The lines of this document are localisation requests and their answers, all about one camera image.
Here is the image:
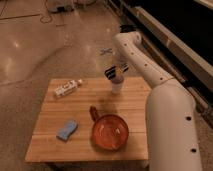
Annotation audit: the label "blue eraser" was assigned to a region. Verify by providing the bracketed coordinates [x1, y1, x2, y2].
[56, 120, 78, 141]

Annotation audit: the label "wooden table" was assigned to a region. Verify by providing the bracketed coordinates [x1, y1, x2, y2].
[25, 77, 150, 163]

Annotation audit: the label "cable on floor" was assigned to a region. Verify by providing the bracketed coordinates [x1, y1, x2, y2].
[39, 0, 55, 24]

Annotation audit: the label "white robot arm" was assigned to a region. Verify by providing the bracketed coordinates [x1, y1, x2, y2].
[105, 25, 203, 171]

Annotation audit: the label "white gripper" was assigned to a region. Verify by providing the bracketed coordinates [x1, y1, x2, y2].
[104, 63, 129, 94]

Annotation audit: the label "grey device on floor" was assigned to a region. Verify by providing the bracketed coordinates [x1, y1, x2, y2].
[47, 4, 74, 13]

